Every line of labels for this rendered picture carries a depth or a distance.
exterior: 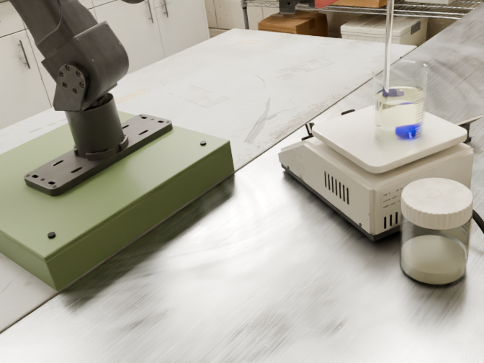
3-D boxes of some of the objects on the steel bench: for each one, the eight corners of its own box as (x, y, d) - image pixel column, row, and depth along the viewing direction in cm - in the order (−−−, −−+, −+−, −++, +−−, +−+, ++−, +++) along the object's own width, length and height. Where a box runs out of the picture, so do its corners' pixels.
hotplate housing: (277, 168, 70) (271, 112, 66) (361, 139, 74) (359, 84, 70) (386, 258, 52) (387, 189, 48) (488, 213, 56) (496, 145, 52)
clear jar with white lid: (417, 294, 48) (420, 220, 44) (388, 254, 53) (389, 185, 49) (480, 279, 48) (489, 204, 44) (445, 240, 54) (451, 171, 50)
